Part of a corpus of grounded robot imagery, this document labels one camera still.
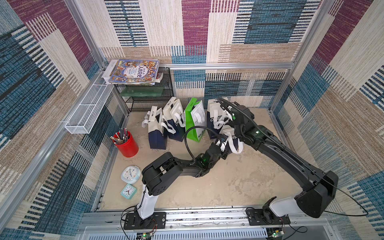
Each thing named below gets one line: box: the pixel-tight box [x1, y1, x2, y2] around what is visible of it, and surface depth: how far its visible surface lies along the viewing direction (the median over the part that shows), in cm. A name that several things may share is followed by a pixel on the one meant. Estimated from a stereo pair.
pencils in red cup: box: [109, 127, 130, 144], surface depth 91 cm
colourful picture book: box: [108, 59, 160, 85], surface depth 81 cm
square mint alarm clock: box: [120, 183, 138, 200], surface depth 82 cm
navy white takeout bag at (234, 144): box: [222, 126, 244, 154], surface depth 81 cm
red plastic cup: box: [112, 129, 139, 158], surface depth 91 cm
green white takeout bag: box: [184, 97, 207, 143], surface depth 89 cm
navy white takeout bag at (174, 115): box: [162, 96, 186, 142], surface depth 90 cm
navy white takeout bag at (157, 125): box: [142, 106, 177, 150], surface depth 87 cm
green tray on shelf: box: [120, 86, 164, 97], surface depth 101 cm
